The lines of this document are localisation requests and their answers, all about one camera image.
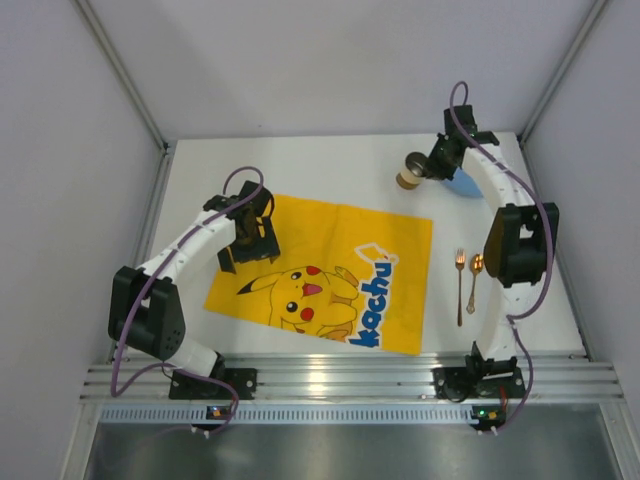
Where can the blue plastic plate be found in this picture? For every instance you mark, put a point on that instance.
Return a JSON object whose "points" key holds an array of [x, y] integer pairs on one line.
{"points": [[463, 185]]}

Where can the aluminium mounting rail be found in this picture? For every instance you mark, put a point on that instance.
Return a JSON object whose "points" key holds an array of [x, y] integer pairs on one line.
{"points": [[334, 378]]}

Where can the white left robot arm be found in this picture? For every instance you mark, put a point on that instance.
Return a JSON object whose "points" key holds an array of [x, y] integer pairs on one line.
{"points": [[146, 312]]}

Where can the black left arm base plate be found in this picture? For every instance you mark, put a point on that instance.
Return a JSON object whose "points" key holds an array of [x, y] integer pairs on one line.
{"points": [[242, 380]]}

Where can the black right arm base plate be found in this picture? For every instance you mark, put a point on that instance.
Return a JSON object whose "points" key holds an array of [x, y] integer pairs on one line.
{"points": [[456, 384]]}

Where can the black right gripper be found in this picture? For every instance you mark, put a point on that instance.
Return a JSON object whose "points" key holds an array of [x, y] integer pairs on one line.
{"points": [[433, 163]]}

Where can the copper fork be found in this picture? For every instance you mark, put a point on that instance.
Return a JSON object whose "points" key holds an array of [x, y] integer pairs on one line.
{"points": [[460, 261]]}

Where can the perforated metal cable tray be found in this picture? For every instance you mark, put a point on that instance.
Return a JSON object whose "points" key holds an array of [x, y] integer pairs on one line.
{"points": [[301, 414]]}

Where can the copper spoon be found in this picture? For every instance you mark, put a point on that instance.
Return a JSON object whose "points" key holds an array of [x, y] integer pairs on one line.
{"points": [[476, 266]]}

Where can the steel cup with cork base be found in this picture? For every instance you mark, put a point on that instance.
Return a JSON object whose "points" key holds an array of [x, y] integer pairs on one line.
{"points": [[412, 174]]}

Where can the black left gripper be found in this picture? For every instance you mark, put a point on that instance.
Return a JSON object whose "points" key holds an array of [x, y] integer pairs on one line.
{"points": [[251, 253]]}

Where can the yellow Pikachu cloth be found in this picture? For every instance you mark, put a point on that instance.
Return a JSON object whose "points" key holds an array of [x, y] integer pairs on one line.
{"points": [[344, 273]]}

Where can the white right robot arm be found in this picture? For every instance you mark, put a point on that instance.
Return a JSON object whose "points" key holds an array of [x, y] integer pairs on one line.
{"points": [[520, 244]]}

